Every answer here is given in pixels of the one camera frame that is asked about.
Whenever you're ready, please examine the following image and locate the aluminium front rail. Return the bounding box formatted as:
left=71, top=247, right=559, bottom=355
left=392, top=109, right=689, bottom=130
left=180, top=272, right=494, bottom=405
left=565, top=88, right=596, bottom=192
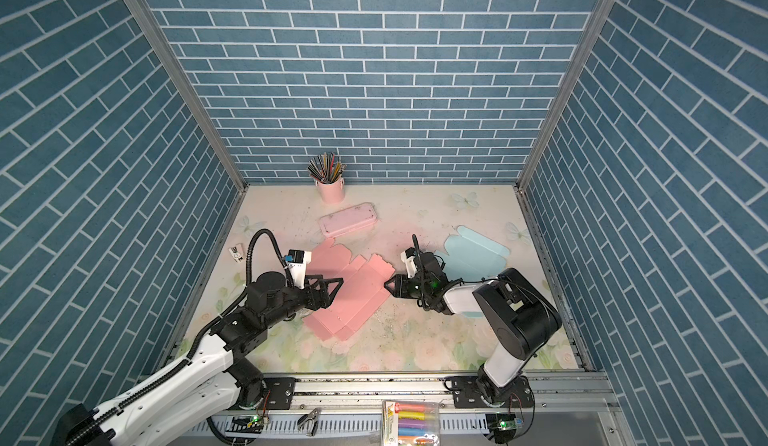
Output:
left=119, top=371, right=619, bottom=417

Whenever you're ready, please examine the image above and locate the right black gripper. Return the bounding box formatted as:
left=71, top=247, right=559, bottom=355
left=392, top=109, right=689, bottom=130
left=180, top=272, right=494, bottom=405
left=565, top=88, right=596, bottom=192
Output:
left=383, top=272, right=433, bottom=300

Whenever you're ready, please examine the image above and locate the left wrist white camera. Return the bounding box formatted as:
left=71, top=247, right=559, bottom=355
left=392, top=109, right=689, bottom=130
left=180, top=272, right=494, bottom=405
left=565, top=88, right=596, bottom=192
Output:
left=284, top=249, right=312, bottom=289

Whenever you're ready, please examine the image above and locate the pack of coloured markers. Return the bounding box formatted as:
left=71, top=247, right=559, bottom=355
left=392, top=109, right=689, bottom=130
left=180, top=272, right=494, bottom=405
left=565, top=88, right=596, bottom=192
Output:
left=380, top=400, right=441, bottom=446

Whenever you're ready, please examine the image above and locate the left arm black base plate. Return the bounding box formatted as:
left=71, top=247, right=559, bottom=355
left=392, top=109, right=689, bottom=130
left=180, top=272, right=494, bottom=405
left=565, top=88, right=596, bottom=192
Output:
left=237, top=376, right=296, bottom=411

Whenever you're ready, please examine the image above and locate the pink paper box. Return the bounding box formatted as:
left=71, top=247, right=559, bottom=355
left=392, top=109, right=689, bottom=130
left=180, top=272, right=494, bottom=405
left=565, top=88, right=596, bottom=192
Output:
left=303, top=238, right=395, bottom=341

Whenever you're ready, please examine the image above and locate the light blue flat paper box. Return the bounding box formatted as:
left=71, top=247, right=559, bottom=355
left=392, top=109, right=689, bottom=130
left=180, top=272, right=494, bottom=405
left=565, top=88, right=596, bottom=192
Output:
left=440, top=226, right=510, bottom=319

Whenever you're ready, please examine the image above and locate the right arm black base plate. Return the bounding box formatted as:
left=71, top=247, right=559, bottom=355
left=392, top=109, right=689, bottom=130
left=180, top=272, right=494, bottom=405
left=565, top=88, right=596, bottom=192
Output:
left=443, top=375, right=535, bottom=409

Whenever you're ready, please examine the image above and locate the pink pencil case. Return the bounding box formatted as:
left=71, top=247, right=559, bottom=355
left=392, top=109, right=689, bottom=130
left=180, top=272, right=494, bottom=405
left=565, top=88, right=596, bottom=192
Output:
left=318, top=202, right=378, bottom=238

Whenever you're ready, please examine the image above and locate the wrist white camera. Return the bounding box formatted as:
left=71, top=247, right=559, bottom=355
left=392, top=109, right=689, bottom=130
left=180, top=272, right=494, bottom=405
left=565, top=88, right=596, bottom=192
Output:
left=400, top=247, right=418, bottom=279
left=284, top=249, right=312, bottom=289

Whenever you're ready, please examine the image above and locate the bundle of coloured pencils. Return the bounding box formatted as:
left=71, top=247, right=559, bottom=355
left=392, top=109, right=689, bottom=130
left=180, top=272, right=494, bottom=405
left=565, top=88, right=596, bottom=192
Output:
left=307, top=152, right=346, bottom=184

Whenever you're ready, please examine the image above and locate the small circuit board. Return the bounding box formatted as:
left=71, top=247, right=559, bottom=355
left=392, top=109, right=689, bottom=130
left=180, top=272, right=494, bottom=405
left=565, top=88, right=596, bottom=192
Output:
left=485, top=413, right=519, bottom=445
left=227, top=415, right=269, bottom=434

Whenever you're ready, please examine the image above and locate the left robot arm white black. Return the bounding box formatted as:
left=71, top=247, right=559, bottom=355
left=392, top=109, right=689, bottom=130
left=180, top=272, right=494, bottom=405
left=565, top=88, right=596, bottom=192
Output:
left=51, top=271, right=344, bottom=445

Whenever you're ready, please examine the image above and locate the right small circuit board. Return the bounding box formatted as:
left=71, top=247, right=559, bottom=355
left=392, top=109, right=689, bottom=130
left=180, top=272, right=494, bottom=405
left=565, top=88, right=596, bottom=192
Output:
left=485, top=413, right=519, bottom=445

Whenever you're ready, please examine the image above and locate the black metal clip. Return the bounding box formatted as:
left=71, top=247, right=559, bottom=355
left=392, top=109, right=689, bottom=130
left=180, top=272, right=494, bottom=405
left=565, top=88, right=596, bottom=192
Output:
left=296, top=408, right=322, bottom=437

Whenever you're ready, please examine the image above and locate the small white pencil sharpener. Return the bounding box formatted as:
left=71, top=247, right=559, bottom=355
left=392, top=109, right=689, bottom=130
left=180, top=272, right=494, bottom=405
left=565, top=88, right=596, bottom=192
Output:
left=228, top=243, right=245, bottom=263

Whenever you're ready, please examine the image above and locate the pink pencil cup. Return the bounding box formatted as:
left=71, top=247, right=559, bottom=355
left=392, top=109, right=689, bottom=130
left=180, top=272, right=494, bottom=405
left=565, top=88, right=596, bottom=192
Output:
left=315, top=177, right=345, bottom=204

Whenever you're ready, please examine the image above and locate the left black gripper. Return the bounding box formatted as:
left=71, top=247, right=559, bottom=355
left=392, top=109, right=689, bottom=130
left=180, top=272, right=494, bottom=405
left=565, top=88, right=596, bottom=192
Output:
left=263, top=273, right=345, bottom=332

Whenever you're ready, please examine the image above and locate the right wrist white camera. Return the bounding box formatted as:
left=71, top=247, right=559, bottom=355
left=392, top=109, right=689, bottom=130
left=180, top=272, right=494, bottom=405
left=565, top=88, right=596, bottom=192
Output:
left=400, top=247, right=418, bottom=279

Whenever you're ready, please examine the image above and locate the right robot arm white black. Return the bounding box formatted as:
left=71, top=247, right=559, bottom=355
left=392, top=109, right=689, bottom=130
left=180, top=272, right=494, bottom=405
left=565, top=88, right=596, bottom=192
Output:
left=384, top=248, right=562, bottom=405

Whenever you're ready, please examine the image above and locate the left small circuit board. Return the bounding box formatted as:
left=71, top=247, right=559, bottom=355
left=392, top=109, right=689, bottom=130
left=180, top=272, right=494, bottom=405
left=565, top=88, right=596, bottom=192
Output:
left=227, top=415, right=269, bottom=434

